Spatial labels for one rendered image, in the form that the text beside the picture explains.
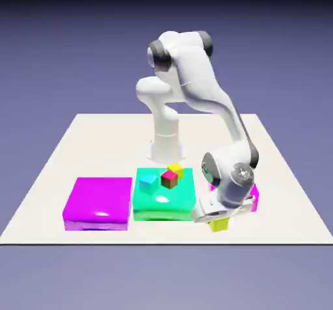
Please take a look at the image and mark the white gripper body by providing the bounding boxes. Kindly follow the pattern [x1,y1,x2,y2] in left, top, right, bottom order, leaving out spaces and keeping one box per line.
[191,194,257,224]

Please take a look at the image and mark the small yellow cube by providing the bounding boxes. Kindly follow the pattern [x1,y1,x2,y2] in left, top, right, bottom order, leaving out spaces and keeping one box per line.
[166,162,185,180]

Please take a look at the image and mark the small yellow-green cube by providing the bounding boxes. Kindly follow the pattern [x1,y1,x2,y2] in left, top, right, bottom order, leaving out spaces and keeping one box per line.
[207,216,230,233]

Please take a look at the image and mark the small cyan cube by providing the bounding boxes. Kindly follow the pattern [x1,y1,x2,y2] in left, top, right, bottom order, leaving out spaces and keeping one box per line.
[139,174,159,196]

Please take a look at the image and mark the small red cube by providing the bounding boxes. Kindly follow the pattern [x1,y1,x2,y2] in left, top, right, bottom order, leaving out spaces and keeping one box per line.
[160,169,179,190]

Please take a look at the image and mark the large green box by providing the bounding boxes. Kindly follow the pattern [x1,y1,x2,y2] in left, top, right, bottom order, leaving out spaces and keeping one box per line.
[132,167,197,222]

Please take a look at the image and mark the large magenta box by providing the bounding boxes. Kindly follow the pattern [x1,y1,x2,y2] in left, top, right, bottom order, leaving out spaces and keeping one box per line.
[209,182,260,213]
[62,176,133,232]

